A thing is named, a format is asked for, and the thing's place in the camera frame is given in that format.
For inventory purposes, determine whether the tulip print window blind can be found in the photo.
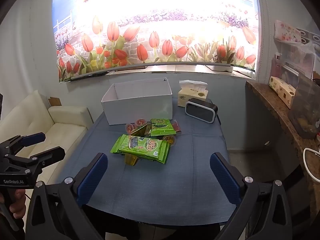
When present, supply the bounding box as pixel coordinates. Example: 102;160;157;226
52;0;259;82

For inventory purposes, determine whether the beige tissue box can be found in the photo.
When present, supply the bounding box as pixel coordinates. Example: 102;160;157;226
178;80;209;108

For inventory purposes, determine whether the small beige printed box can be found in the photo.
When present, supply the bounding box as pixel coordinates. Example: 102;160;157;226
268;76;284;95
278;82;297;109

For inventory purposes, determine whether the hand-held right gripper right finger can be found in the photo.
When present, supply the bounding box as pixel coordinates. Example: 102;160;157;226
209;152;293;240

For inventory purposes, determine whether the pink bottle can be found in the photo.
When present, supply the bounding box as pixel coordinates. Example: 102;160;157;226
271;54;283;78

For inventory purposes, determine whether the white cardboard box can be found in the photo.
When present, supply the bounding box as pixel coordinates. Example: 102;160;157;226
101;77;174;126

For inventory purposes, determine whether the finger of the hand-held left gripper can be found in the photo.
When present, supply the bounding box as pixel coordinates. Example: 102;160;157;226
26;146;66;173
0;132;46;157

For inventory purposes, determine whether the clear plastic container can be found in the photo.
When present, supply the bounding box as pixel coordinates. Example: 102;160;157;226
287;74;320;140

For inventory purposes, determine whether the clear plastic bag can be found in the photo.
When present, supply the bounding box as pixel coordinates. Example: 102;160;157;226
275;39;316;80

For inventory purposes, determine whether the white leather sofa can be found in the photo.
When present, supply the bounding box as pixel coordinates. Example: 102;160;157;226
0;90;90;188

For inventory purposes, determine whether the yellow jelly cup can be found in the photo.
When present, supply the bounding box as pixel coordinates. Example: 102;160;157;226
124;154;139;166

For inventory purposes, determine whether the floral fabric pouch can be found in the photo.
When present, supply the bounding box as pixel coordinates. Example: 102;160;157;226
274;20;305;43

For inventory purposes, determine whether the brown stone counter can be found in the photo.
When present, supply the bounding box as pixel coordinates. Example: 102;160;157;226
245;80;320;228

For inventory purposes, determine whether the orange jelly cup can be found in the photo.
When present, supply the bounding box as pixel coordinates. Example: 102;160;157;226
162;135;178;147

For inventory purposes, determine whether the blue tablecloth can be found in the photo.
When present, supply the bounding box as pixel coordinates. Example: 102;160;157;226
54;97;232;224

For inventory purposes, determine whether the person's left hand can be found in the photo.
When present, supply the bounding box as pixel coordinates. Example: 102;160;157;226
9;189;27;218

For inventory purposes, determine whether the white cable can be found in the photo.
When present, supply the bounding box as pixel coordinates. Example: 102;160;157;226
303;148;320;183

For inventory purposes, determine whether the small green snack packet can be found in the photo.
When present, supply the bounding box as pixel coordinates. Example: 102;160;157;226
149;118;177;136

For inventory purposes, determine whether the black alarm clock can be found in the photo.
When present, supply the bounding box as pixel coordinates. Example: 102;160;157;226
185;98;218;124

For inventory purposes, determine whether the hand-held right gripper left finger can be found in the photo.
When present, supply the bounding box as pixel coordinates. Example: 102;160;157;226
25;152;108;240

